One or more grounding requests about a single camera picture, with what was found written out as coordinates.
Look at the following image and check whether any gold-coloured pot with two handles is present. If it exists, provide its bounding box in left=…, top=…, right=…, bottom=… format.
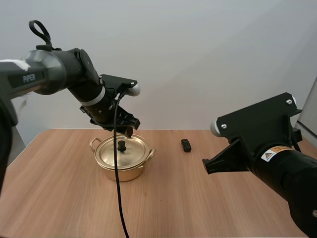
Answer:
left=89, top=135, right=157, bottom=182

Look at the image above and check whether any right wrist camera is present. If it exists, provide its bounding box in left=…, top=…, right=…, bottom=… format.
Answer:
left=210, top=92, right=303, bottom=150

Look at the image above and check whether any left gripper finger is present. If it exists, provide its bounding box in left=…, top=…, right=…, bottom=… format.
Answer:
left=123, top=125, right=134, bottom=139
left=130, top=117, right=142, bottom=130

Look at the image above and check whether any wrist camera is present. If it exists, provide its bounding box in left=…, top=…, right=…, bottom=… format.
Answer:
left=210, top=92, right=303, bottom=150
left=98, top=73, right=142, bottom=97

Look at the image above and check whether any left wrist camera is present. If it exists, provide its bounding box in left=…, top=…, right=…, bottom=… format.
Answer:
left=98, top=73, right=142, bottom=97

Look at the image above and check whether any gold lid with black knob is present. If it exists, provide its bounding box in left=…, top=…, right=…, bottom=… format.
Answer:
left=94, top=135, right=151, bottom=170

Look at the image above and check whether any black cable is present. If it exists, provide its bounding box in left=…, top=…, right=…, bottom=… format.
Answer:
left=112, top=88, right=131, bottom=238
left=29, top=20, right=54, bottom=51

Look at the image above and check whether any small grey toy car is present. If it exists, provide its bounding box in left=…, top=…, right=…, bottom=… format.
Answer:
left=180, top=139, right=193, bottom=153

